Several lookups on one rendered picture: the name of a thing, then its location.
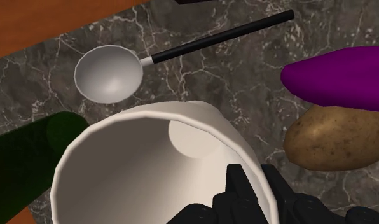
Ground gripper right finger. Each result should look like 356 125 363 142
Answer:
260 164 379 224

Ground white cup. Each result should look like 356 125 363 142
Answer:
50 100 280 224

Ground grey ladle with black handle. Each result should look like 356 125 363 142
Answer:
73 9 295 104

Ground purple eggplant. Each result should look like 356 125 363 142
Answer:
280 45 379 113

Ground brown potato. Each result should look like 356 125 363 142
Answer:
283 104 379 172

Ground dark green bottle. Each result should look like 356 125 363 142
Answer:
0 111 90 224

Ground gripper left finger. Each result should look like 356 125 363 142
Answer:
166 163 269 224

